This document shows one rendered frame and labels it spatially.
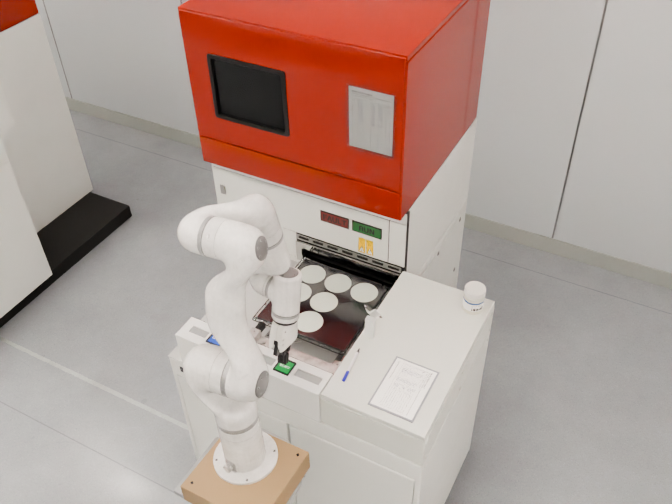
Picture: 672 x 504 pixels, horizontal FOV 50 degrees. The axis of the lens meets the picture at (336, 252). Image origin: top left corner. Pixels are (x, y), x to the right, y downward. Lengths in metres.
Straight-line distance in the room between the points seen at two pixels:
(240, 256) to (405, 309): 0.94
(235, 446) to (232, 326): 0.41
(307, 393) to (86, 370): 1.74
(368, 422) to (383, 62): 1.06
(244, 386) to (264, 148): 0.98
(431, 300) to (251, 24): 1.08
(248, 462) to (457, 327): 0.82
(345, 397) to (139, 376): 1.64
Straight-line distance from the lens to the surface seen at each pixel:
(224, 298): 1.76
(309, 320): 2.54
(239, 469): 2.17
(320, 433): 2.41
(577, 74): 3.70
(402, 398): 2.23
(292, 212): 2.72
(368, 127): 2.26
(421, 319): 2.45
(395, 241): 2.55
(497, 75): 3.81
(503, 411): 3.46
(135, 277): 4.18
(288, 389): 2.31
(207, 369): 1.91
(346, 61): 2.20
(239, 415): 2.00
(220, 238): 1.69
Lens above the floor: 2.74
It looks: 41 degrees down
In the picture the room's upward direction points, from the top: 2 degrees counter-clockwise
